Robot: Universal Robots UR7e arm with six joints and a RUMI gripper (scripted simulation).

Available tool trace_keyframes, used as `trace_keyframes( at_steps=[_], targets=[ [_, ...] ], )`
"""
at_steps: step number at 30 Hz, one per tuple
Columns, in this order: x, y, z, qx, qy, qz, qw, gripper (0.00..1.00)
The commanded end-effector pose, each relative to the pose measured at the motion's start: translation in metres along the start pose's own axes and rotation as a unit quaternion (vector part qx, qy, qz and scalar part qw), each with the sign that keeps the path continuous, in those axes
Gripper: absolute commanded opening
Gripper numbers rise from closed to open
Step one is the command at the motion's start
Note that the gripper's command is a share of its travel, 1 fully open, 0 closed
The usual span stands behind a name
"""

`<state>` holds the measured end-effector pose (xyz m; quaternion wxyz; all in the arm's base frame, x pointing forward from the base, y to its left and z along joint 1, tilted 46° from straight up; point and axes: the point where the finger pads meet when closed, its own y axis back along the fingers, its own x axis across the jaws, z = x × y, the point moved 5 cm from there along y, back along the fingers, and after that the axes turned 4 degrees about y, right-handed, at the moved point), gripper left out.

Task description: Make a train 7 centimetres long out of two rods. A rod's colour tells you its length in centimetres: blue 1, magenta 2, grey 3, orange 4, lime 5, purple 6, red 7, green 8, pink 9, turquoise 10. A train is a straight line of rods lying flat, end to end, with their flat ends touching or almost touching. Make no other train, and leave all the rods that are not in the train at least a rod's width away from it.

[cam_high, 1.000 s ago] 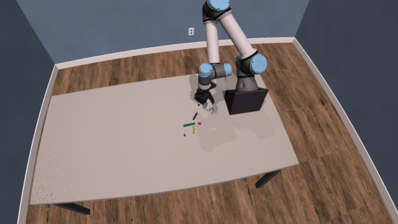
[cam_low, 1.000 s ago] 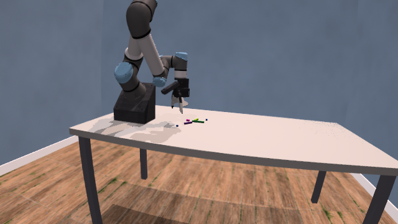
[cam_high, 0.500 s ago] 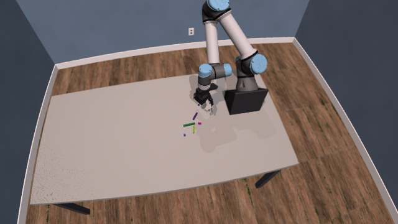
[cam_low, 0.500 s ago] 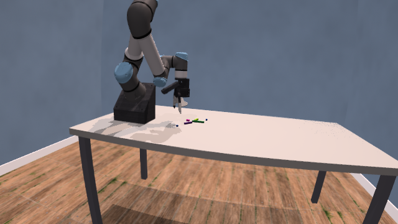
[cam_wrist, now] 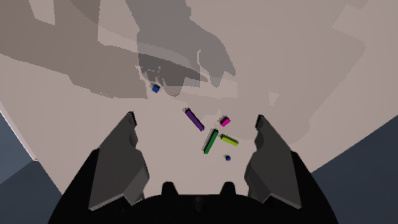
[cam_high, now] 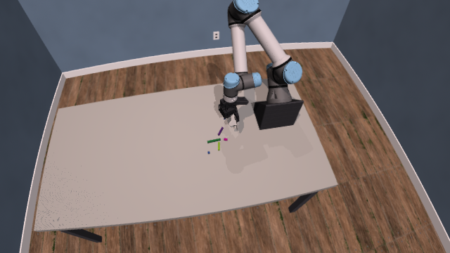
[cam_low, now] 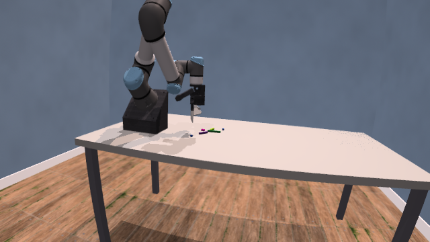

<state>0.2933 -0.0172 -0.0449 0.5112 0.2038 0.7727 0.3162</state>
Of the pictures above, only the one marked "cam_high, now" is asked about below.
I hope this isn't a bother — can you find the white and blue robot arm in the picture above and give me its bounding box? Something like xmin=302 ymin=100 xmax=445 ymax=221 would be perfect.
xmin=223 ymin=0 xmax=302 ymax=105

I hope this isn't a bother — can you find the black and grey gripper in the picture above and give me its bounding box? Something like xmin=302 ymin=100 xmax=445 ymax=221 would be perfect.
xmin=219 ymin=99 xmax=239 ymax=130

